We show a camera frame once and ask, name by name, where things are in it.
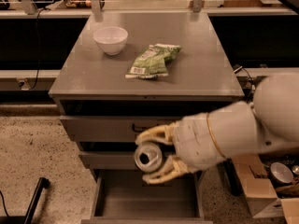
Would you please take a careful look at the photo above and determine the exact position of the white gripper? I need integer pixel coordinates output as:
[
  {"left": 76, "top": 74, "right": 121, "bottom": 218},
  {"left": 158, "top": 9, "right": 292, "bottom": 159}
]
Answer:
[{"left": 135, "top": 113, "right": 225, "bottom": 185}]

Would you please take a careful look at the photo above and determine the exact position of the green soda can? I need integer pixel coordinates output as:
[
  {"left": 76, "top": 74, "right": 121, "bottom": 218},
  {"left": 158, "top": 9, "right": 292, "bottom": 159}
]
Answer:
[{"left": 134, "top": 143, "right": 163, "bottom": 173}]

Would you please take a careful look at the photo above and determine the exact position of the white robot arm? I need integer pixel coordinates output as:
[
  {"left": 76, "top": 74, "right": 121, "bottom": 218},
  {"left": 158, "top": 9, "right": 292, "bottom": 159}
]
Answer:
[{"left": 135, "top": 73, "right": 299, "bottom": 185}]

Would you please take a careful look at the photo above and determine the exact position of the bottom grey open drawer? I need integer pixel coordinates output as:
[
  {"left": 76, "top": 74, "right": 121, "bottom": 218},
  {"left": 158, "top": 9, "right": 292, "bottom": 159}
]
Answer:
[{"left": 80, "top": 170, "right": 213, "bottom": 224}]

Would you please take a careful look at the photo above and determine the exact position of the middle grey drawer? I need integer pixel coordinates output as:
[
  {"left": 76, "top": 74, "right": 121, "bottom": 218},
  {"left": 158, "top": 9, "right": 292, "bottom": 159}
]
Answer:
[{"left": 79, "top": 151, "right": 137, "bottom": 170}]

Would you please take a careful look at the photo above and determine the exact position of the grey metal drawer cabinet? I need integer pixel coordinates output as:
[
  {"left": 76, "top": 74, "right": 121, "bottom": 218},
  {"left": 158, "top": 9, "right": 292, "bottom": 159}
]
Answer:
[{"left": 48, "top": 10, "right": 246, "bottom": 224}]

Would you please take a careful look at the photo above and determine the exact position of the top grey drawer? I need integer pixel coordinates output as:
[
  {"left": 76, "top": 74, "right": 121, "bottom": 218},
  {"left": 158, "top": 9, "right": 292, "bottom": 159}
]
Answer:
[{"left": 60, "top": 116, "right": 177, "bottom": 143}]

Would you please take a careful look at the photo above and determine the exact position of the black pole beside cabinet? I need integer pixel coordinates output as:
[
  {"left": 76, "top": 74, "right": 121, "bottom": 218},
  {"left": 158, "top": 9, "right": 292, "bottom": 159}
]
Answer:
[{"left": 223, "top": 159, "right": 242, "bottom": 196}]

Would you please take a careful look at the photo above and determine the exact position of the green chip bag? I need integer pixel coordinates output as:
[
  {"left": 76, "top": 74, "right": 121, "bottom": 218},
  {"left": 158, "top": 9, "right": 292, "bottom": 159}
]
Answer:
[{"left": 125, "top": 44, "right": 182, "bottom": 79}]

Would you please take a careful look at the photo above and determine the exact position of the brown cardboard box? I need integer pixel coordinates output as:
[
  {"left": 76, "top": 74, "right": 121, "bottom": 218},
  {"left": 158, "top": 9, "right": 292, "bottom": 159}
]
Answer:
[{"left": 232, "top": 155, "right": 299, "bottom": 224}]

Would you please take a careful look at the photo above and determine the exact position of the metal bowl in box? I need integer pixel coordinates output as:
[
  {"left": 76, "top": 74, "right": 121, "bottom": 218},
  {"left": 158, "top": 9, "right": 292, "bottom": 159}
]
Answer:
[{"left": 270, "top": 162, "right": 293, "bottom": 184}]

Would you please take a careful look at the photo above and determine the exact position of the white ceramic bowl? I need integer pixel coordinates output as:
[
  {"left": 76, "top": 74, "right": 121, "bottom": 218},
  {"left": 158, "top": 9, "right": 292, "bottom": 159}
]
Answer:
[{"left": 93, "top": 26, "right": 128, "bottom": 55}]

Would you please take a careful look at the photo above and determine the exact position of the black stand leg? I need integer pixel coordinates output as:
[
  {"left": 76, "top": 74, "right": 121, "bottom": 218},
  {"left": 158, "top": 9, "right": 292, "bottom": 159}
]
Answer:
[{"left": 0, "top": 177, "right": 50, "bottom": 224}]

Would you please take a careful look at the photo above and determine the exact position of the black cables right side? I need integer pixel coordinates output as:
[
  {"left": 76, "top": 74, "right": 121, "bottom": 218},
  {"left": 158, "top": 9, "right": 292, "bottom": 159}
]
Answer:
[{"left": 233, "top": 63, "right": 257, "bottom": 105}]

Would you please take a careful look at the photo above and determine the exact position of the black power cable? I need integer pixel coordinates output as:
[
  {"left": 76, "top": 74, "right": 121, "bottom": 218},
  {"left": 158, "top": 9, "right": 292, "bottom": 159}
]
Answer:
[{"left": 18, "top": 7, "right": 50, "bottom": 91}]

